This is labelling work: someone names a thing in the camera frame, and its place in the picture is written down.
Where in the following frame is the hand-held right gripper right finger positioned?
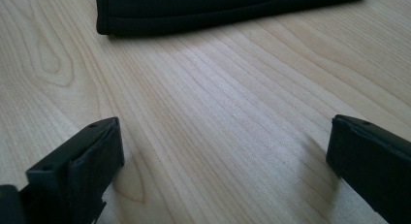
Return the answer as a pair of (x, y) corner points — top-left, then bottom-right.
(325, 113), (411, 224)

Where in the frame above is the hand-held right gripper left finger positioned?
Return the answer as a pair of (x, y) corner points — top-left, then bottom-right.
(18, 116), (126, 224)

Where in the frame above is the black cloth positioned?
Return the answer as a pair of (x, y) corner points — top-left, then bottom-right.
(95, 0), (376, 37)

